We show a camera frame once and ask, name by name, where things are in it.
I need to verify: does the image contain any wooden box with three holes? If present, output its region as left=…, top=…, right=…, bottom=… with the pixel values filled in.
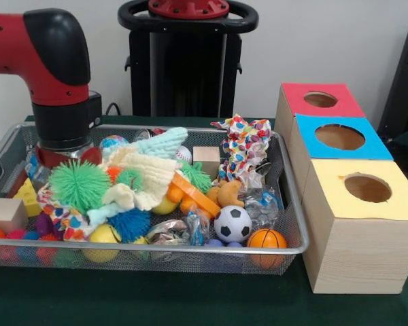
left=275, top=83, right=408, bottom=295

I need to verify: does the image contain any orange plastic toy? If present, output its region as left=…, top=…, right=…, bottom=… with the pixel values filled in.
left=166, top=173, right=222, bottom=219

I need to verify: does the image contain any black upright panel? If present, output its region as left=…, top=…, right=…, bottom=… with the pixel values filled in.
left=377, top=22, right=408, bottom=160

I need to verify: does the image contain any dark green table cloth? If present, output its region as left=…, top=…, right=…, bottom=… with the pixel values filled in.
left=0, top=114, right=408, bottom=326

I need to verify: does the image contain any yellow triangular block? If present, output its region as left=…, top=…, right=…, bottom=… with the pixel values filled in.
left=12, top=178, right=40, bottom=218

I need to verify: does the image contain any orange basketball toy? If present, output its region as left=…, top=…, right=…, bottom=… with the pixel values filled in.
left=247, top=228, right=287, bottom=267

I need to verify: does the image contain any plain wooden block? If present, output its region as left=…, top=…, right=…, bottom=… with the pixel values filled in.
left=0, top=198, right=29, bottom=233
left=192, top=146, right=222, bottom=179

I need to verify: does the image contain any clear mesh bin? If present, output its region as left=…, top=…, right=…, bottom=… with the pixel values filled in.
left=0, top=122, right=311, bottom=274

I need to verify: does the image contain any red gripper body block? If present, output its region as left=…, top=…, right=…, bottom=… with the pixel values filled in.
left=37, top=145, right=103, bottom=170

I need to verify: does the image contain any cream yellow cloth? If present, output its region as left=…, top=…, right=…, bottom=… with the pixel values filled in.
left=101, top=146, right=182, bottom=213

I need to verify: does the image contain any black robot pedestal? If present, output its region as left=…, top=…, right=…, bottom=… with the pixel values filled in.
left=118, top=0, right=259, bottom=117

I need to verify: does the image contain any yellow ball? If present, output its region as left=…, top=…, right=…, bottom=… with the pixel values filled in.
left=82, top=224, right=122, bottom=264

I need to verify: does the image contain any mint green waffle cloth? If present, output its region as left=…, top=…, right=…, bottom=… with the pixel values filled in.
left=88, top=127, right=190, bottom=229

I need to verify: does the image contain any black and white soccer ball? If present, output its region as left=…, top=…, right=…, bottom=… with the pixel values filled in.
left=214, top=205, right=253, bottom=244

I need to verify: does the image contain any green spiky ball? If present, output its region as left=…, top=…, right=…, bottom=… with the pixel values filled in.
left=50, top=160, right=112, bottom=215

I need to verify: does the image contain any blue spiky ball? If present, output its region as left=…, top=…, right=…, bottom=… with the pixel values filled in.
left=107, top=207, right=152, bottom=244

